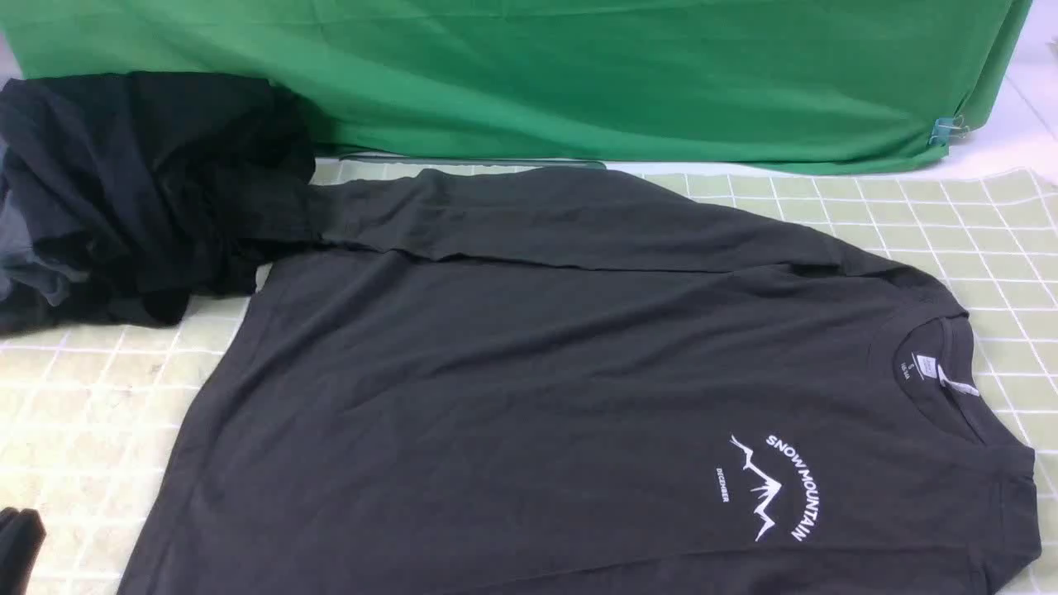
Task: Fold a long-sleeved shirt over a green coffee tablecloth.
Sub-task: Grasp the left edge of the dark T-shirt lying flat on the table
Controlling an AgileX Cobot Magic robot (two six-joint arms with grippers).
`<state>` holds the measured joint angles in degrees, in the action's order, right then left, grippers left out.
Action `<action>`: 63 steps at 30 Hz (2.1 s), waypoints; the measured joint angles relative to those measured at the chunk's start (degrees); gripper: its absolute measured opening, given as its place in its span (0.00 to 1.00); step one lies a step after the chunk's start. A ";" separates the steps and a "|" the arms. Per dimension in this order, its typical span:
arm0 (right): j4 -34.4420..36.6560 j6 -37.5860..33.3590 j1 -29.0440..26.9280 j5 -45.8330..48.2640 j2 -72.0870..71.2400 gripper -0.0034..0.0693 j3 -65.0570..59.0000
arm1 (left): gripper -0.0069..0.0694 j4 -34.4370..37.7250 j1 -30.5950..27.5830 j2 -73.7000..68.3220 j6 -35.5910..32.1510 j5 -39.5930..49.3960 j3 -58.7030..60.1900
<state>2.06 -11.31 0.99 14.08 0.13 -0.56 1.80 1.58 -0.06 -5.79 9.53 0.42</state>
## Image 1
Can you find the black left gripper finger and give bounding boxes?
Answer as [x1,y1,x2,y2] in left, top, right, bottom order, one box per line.
[1,507,45,595]

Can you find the gray long-sleeved shirt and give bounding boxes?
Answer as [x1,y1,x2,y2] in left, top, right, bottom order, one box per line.
[118,167,1041,594]

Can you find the light green checkered tablecloth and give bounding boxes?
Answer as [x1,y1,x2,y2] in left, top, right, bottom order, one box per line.
[1,164,1057,594]

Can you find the pile of dark clothes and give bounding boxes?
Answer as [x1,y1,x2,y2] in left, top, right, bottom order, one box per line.
[1,72,318,336]

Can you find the green backdrop cloth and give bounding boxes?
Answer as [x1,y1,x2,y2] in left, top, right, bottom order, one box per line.
[2,1,1032,174]

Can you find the teal binder clip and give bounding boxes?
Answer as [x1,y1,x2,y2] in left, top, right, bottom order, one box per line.
[928,114,972,147]

